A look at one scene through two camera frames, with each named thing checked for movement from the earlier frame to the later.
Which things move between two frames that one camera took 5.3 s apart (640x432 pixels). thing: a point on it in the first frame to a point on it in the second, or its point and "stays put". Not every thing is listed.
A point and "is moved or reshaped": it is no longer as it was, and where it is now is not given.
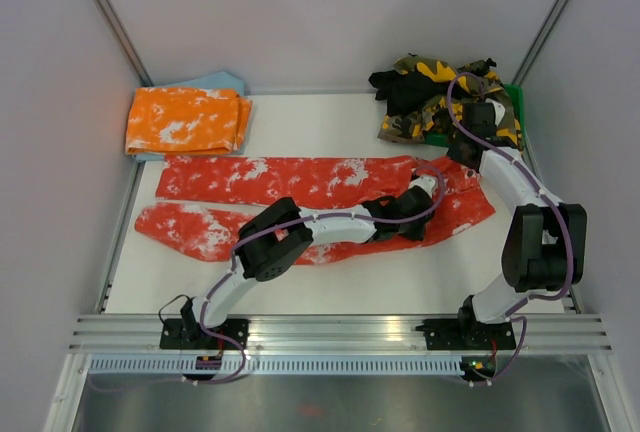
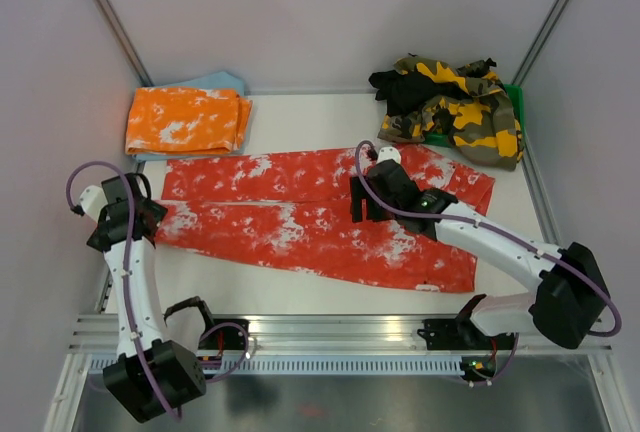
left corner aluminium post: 110,17 stays put
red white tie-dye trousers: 344,190 is moved or reshaped
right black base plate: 463,334 stays put
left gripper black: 420,232 to 157,212
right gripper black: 454,152 to 356,204
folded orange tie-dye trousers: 187,121 stays put
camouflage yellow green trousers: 442,112 stays put
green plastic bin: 515,92 stays put
